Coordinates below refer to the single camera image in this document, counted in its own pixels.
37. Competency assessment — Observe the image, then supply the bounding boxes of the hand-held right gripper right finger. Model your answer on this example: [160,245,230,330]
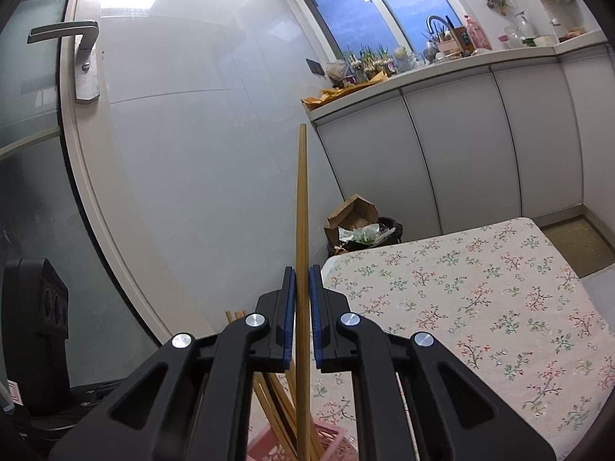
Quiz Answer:
[309,264,558,461]

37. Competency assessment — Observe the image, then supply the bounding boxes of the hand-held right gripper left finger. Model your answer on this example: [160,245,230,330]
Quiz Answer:
[48,266,296,461]

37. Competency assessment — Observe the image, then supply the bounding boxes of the bundle of wooden chopsticks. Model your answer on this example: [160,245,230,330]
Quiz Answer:
[225,310,333,461]

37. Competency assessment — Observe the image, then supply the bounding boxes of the long bamboo chopstick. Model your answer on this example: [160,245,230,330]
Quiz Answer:
[294,123,311,461]

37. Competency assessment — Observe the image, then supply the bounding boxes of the pink plastic basket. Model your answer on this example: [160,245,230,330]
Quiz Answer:
[246,420,359,461]

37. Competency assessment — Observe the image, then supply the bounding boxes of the crumpled plastic waste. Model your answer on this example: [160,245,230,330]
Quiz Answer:
[337,223,396,247]

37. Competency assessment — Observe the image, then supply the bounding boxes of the brown cardboard box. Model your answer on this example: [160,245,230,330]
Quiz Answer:
[324,194,381,244]

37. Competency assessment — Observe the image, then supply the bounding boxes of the black trash bin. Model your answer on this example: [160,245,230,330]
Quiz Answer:
[327,216,405,259]

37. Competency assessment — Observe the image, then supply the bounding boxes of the frosted glass door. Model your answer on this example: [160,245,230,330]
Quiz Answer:
[0,0,231,397]

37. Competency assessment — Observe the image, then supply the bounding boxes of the floral tablecloth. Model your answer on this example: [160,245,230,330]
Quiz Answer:
[310,217,615,461]

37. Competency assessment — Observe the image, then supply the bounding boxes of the white kitchen cabinet row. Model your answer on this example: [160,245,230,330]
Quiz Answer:
[312,41,615,242]

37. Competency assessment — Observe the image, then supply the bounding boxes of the brown paper bags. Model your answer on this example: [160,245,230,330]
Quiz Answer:
[301,71,391,109]

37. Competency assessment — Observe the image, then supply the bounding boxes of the clear plastic bag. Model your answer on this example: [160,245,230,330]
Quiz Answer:
[326,60,355,83]

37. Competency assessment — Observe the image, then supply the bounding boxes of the sprouting green plants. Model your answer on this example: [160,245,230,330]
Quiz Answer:
[342,44,401,78]

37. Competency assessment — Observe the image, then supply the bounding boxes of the woven doormat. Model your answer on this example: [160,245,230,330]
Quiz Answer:
[543,217,611,279]

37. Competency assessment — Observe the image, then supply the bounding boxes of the kitchen window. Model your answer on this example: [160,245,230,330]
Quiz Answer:
[287,0,466,66]

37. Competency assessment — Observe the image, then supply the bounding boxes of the chrome kitchen faucet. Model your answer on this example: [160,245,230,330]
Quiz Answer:
[425,15,455,45]

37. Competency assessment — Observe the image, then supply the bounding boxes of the pink bottle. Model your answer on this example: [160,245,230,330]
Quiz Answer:
[464,14,492,51]

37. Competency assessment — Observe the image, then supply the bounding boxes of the clear glass jar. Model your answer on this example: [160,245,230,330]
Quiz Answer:
[514,12,537,42]

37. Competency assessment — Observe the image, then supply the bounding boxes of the silver door handle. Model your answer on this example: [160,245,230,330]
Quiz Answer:
[27,20,101,105]

